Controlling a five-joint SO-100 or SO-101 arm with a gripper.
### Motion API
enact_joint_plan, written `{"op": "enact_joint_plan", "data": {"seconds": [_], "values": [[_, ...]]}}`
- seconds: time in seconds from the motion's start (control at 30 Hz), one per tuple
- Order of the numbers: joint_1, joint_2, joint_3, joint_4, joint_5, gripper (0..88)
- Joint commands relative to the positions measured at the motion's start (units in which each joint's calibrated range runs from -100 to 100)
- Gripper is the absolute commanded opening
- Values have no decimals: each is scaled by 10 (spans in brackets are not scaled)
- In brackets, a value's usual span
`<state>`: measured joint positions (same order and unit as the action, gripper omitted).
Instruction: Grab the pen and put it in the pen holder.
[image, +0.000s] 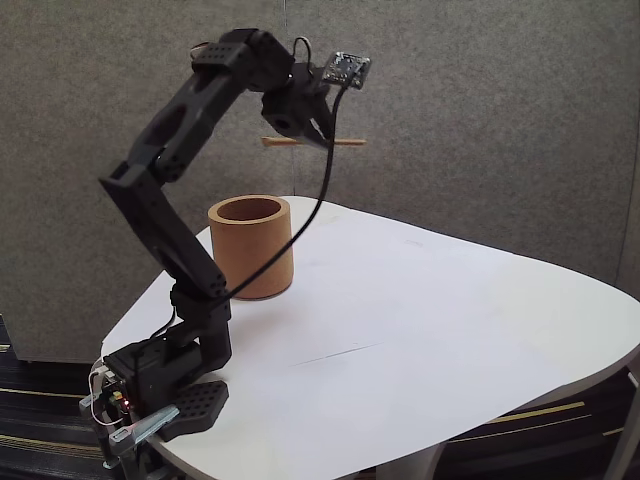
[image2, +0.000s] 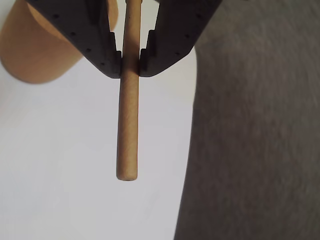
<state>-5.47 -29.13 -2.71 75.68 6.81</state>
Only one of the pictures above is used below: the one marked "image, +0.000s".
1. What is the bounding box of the tan paper pen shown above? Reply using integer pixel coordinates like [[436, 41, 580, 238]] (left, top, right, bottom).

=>
[[261, 136, 368, 149]]

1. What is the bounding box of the brown cork pen holder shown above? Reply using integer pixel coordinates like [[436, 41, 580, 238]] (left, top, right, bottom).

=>
[[207, 195, 295, 302]]

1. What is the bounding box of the grey felt partition panel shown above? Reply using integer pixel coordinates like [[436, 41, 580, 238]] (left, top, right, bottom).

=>
[[285, 0, 640, 296], [0, 0, 295, 364]]

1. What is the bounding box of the grey metal table clamp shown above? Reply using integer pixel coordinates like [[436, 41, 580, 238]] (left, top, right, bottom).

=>
[[108, 403, 181, 469]]

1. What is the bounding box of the white table leg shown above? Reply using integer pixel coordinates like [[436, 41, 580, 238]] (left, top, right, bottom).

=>
[[605, 367, 640, 480], [420, 441, 447, 480]]

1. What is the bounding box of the black camera cable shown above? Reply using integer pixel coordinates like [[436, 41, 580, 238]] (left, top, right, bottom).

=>
[[212, 85, 351, 306]]

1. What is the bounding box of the thin servo wire loop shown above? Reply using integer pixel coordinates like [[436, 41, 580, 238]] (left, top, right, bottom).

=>
[[291, 36, 316, 69]]

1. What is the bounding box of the arm controller board with wires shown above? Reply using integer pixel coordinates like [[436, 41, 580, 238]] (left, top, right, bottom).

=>
[[78, 363, 137, 431]]

